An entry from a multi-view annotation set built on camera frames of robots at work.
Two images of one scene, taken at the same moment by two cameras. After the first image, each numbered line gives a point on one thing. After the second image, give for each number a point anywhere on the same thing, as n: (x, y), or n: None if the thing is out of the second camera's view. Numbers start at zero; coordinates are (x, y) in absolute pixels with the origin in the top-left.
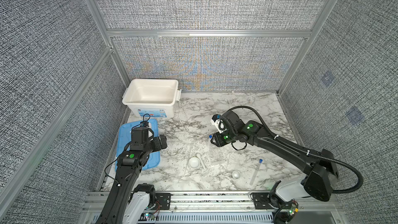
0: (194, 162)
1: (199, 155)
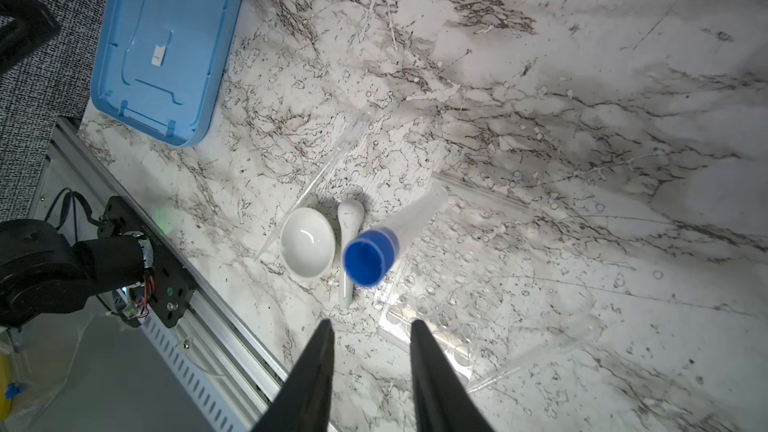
0: (307, 242)
1: (350, 214)
